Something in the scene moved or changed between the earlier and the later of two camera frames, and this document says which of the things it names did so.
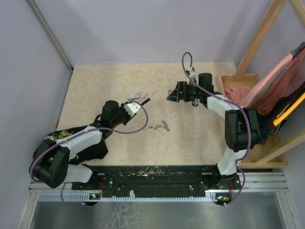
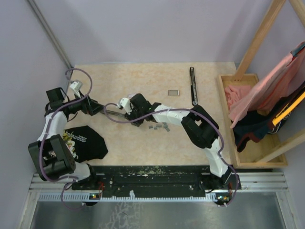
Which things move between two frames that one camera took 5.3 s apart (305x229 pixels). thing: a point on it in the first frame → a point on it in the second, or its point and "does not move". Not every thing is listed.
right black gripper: [176, 96] → [130, 117]
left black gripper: [129, 117] → [90, 106]
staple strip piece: [165, 126] does not move
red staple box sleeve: [133, 96] does not move
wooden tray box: [278, 161] does not move
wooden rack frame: [274, 10] does not move
